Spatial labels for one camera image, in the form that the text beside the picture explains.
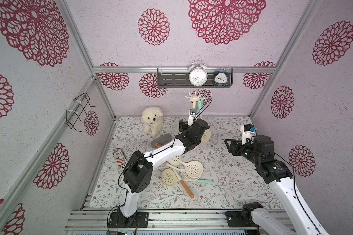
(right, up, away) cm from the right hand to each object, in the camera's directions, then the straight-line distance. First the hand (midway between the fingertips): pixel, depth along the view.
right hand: (228, 139), depth 72 cm
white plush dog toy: (-42, +13, +24) cm, 50 cm away
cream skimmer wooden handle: (-29, -24, +15) cm, 41 cm away
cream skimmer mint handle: (-6, +1, +21) cm, 22 cm away
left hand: (-17, +10, +13) cm, 24 cm away
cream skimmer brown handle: (-16, -19, +18) cm, 31 cm away
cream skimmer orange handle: (-26, -15, +20) cm, 37 cm away
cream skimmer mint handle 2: (-8, -26, +16) cm, 32 cm away
